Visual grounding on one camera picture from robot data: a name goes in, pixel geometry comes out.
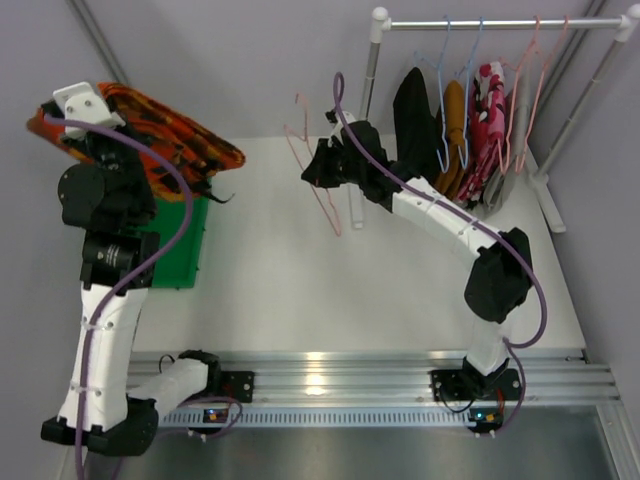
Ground pink wire hanger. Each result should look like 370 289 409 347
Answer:
283 93 342 238
497 14 546 174
515 15 569 174

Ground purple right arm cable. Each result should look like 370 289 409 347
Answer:
332 72 549 439

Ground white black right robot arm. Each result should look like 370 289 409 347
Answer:
301 116 535 397

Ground orange camouflage trousers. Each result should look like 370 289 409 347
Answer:
26 82 246 204

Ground green plastic bin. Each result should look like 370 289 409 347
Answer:
146 198 209 289

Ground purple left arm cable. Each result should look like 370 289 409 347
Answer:
44 114 244 480

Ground black trousers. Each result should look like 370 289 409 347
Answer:
391 67 442 185

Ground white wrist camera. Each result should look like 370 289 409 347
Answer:
52 82 126 128
325 109 357 147

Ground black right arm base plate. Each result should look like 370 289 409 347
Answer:
430 368 523 402

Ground blue wire hanger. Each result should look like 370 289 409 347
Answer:
413 15 451 174
457 15 486 166

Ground pink camouflage trousers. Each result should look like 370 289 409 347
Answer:
456 61 506 209

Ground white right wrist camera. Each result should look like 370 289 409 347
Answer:
325 109 357 147

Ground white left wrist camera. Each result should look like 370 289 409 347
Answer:
52 82 126 128

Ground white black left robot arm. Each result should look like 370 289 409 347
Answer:
41 123 222 457

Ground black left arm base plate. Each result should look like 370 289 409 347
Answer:
215 370 256 403

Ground mustard brown trousers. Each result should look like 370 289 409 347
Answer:
435 80 469 201

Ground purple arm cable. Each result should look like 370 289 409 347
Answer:
332 72 549 439
44 114 244 480

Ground aluminium mounting rail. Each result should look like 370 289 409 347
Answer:
127 351 621 438

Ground white clothes rack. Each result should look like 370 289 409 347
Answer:
358 1 639 234

